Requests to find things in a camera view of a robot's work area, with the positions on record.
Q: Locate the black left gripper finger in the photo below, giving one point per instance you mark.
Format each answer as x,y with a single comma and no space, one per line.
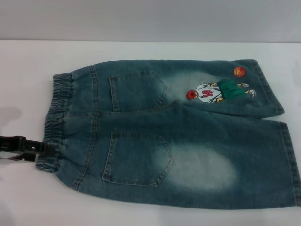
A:
27,157
23,146

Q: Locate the blue denim shorts with cartoon print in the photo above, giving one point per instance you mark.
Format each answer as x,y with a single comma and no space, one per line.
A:
169,131

